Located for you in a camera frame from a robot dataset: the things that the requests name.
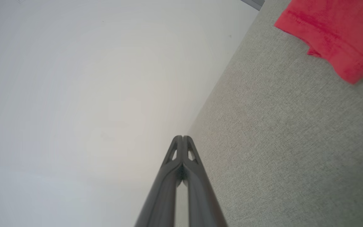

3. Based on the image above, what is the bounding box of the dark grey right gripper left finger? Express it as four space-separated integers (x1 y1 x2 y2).
134 135 184 227

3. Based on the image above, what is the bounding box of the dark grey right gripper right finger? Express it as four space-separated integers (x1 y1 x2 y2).
183 136 228 227

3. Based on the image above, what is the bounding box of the red and white garment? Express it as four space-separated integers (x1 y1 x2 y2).
274 0 363 85

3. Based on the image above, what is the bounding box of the grey fabric sofa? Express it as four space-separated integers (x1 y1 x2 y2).
175 0 363 227

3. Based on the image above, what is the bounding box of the grey metal post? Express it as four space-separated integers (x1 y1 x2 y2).
241 0 266 11

